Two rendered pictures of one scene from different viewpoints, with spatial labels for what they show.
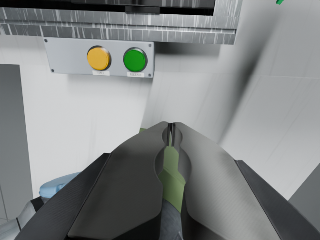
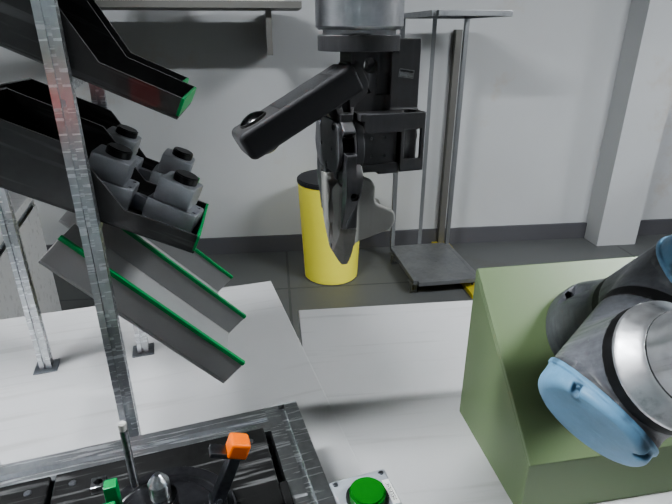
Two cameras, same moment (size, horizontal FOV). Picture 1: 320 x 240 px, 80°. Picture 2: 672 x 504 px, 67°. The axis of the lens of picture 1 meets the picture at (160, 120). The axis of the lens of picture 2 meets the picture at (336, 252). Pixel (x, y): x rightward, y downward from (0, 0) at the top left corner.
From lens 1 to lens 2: 0.46 m
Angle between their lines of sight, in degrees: 62
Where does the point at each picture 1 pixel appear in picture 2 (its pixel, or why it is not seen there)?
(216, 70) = (343, 442)
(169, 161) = (500, 392)
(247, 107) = (376, 390)
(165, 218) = (561, 326)
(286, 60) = (296, 384)
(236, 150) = (448, 373)
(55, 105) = not seen: outside the picture
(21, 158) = not seen: outside the picture
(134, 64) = (372, 489)
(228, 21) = (272, 415)
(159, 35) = (317, 477)
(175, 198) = (532, 342)
